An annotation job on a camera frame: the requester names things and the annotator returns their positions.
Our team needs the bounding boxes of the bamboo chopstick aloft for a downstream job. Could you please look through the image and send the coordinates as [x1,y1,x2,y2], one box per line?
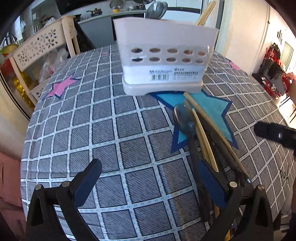
[195,1,216,26]

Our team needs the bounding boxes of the black handled steel spoon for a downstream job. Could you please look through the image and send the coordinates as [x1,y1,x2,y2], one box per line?
[145,1,168,20]

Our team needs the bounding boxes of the bamboo chopstick centre right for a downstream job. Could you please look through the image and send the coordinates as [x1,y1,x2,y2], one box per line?
[184,92,247,175]

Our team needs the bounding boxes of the bamboo chopstick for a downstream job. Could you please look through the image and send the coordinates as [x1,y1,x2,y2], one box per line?
[184,100,219,172]
[184,92,247,175]

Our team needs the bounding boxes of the bamboo chopstick centre left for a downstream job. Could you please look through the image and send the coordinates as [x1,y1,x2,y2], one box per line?
[184,100,219,172]

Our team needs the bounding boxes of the grey checked tablecloth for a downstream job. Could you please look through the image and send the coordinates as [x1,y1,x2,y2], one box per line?
[21,45,295,240]

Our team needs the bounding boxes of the white plastic utensil holder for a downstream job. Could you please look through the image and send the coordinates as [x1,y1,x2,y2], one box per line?
[113,17,219,95]

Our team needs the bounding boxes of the plastic bag on shelf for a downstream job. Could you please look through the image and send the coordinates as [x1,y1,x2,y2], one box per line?
[38,48,68,84]

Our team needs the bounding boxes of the cream perforated plastic shelf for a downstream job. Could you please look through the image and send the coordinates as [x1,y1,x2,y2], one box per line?
[9,15,80,105]

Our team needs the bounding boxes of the red items on wall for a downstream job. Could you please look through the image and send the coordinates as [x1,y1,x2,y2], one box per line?
[252,43,292,98]

